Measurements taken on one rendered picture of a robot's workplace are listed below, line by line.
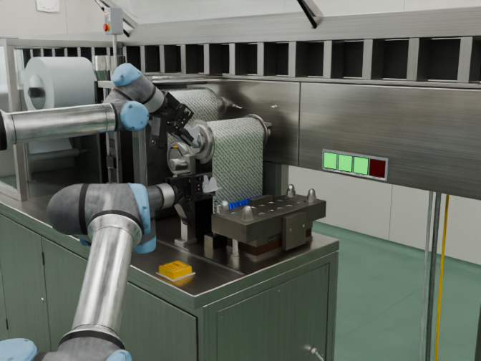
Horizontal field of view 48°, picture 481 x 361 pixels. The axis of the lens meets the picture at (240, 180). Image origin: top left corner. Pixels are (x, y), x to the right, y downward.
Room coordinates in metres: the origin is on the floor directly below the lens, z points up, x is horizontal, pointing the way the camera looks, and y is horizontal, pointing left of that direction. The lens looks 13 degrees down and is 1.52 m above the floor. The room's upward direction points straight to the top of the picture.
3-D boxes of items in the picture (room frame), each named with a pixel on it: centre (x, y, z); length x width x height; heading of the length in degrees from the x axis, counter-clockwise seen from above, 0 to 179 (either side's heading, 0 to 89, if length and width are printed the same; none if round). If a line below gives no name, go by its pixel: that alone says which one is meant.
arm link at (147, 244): (1.52, 0.31, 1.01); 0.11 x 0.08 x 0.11; 92
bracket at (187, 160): (1.75, 0.19, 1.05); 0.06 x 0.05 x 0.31; 134
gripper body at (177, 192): (1.63, 0.18, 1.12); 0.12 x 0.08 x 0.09; 134
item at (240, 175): (1.80, 0.01, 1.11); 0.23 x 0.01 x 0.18; 134
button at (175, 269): (1.48, 0.19, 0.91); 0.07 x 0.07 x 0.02; 44
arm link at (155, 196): (1.52, 0.29, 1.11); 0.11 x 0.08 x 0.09; 134
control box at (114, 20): (2.17, 0.50, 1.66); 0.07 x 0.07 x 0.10; 34
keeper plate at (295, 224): (1.69, -0.18, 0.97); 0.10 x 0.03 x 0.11; 134
